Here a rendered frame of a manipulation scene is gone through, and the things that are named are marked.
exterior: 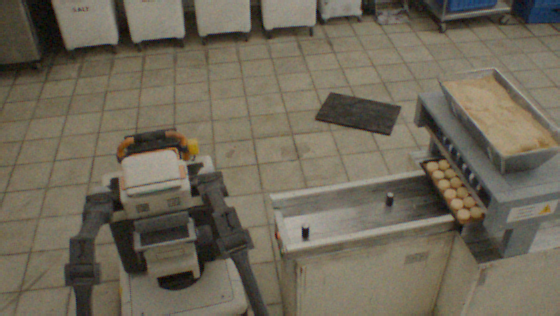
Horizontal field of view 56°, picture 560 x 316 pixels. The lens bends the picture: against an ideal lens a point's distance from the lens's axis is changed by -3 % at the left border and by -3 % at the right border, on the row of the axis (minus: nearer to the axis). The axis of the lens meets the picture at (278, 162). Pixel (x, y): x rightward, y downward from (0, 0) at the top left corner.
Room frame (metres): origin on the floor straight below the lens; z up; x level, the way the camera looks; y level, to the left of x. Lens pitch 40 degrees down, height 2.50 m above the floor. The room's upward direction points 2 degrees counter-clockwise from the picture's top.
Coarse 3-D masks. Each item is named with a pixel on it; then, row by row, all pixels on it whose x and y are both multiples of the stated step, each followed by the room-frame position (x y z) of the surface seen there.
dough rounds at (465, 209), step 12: (432, 168) 1.80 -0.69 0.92; (444, 168) 1.81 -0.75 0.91; (444, 180) 1.72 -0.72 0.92; (456, 180) 1.71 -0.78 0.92; (444, 192) 1.66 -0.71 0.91; (456, 192) 1.65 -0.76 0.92; (468, 192) 1.64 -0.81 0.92; (456, 204) 1.57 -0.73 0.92; (468, 204) 1.57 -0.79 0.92; (456, 216) 1.52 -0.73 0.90; (468, 216) 1.50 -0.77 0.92; (480, 216) 1.51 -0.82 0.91
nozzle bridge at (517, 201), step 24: (432, 96) 1.99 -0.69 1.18; (432, 120) 1.98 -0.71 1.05; (456, 120) 1.80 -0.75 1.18; (432, 144) 2.01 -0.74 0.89; (456, 144) 1.65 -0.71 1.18; (456, 168) 1.66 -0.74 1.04; (480, 168) 1.50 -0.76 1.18; (552, 168) 1.48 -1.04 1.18; (480, 192) 1.50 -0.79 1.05; (504, 192) 1.36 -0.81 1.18; (528, 192) 1.36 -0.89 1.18; (552, 192) 1.35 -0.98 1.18; (504, 216) 1.32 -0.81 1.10; (528, 216) 1.34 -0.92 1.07; (552, 216) 1.36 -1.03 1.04; (504, 240) 1.35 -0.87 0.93; (528, 240) 1.35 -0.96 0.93
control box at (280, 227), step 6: (276, 216) 1.61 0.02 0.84; (282, 216) 1.61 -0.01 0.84; (276, 222) 1.59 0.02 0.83; (282, 222) 1.58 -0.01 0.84; (276, 228) 1.59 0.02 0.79; (282, 228) 1.54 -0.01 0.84; (282, 234) 1.51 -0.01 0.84; (282, 240) 1.48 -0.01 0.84; (288, 240) 1.48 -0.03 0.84; (282, 246) 1.47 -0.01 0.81; (282, 258) 1.48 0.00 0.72; (288, 264) 1.41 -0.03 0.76; (288, 270) 1.41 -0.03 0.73
